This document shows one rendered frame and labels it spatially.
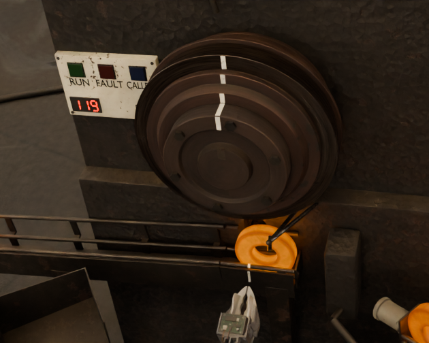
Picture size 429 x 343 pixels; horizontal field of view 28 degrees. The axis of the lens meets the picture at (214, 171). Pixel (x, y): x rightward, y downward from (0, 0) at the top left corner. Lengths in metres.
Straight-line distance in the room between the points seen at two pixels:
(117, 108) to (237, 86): 0.44
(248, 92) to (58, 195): 1.97
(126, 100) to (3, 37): 2.81
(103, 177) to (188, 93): 0.53
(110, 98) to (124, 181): 0.25
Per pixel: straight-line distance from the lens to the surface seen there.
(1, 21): 5.04
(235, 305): 2.06
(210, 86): 1.82
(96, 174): 2.30
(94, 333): 2.27
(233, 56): 1.79
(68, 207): 3.59
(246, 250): 2.19
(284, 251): 2.16
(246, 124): 1.77
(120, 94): 2.11
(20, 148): 3.98
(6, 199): 3.72
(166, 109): 1.88
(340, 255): 2.09
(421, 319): 2.04
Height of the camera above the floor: 2.30
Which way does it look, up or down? 40 degrees down
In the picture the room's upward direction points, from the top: 8 degrees counter-clockwise
